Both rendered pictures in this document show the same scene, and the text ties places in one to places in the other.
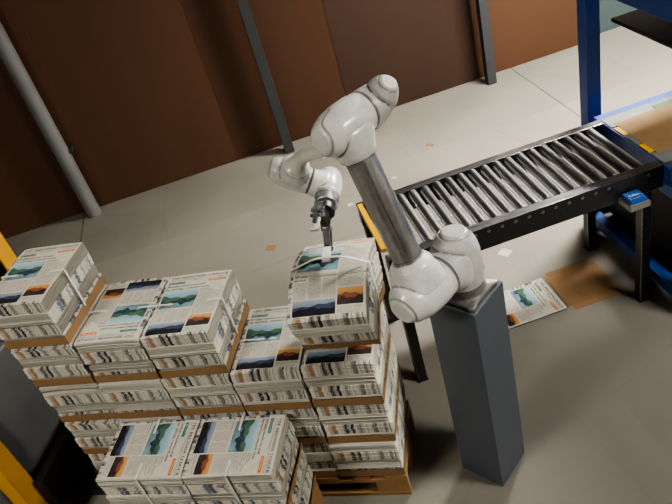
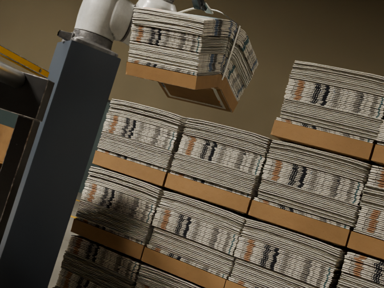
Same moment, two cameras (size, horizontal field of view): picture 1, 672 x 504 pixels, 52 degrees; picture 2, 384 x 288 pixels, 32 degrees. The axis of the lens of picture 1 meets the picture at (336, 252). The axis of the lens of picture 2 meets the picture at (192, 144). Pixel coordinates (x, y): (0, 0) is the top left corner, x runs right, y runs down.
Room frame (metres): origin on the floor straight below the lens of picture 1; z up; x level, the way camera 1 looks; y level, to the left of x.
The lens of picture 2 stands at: (4.17, 0.69, 0.66)
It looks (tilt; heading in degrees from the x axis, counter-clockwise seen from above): 3 degrees up; 194
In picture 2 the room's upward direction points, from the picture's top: 17 degrees clockwise
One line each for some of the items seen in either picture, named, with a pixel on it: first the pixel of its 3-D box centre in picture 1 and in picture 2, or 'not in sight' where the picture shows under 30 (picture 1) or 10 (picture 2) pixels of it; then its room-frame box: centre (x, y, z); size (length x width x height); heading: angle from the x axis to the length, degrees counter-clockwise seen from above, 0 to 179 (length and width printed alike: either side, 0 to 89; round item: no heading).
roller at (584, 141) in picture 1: (601, 154); not in sight; (2.76, -1.38, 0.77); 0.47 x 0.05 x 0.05; 4
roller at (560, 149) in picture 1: (577, 163); not in sight; (2.76, -1.25, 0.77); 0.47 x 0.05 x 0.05; 4
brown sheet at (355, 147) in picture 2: (206, 338); (339, 151); (2.20, 0.62, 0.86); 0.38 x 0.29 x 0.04; 163
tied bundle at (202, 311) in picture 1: (198, 323); (349, 123); (2.19, 0.62, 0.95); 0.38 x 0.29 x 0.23; 163
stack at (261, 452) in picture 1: (216, 489); not in sight; (1.89, 0.78, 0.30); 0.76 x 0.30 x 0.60; 72
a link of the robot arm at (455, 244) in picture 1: (456, 256); (104, 10); (1.84, -0.39, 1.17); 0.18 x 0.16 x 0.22; 126
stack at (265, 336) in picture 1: (269, 405); (254, 282); (2.15, 0.48, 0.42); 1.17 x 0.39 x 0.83; 72
